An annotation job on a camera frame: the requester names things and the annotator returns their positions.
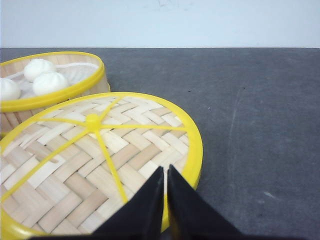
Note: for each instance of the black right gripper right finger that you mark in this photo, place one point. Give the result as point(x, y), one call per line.
point(190, 217)

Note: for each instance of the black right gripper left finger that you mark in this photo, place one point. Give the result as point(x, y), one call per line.
point(141, 217)

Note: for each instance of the woven bamboo steamer lid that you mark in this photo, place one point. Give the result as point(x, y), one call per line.
point(69, 168)

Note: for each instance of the bamboo steamer drawer with buns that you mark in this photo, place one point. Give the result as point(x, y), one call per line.
point(86, 73)

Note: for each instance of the white steamed bun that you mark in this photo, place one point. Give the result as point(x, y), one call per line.
point(36, 67)
point(9, 89)
point(49, 82)

